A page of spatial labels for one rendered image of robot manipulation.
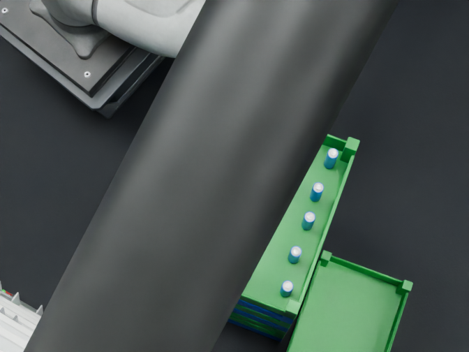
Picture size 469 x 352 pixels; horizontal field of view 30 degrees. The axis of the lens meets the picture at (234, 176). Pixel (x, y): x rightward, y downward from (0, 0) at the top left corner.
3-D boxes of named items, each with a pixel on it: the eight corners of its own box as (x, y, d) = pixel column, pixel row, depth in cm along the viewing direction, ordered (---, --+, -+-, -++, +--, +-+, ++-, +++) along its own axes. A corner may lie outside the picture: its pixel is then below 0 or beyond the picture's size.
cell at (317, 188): (311, 189, 147) (315, 179, 141) (322, 193, 147) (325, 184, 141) (308, 199, 147) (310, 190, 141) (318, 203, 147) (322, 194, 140)
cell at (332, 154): (325, 156, 149) (329, 145, 143) (336, 160, 149) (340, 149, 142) (322, 166, 148) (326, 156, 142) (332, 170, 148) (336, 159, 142)
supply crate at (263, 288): (243, 114, 151) (243, 98, 144) (354, 154, 149) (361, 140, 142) (179, 276, 144) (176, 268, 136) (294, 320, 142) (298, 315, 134)
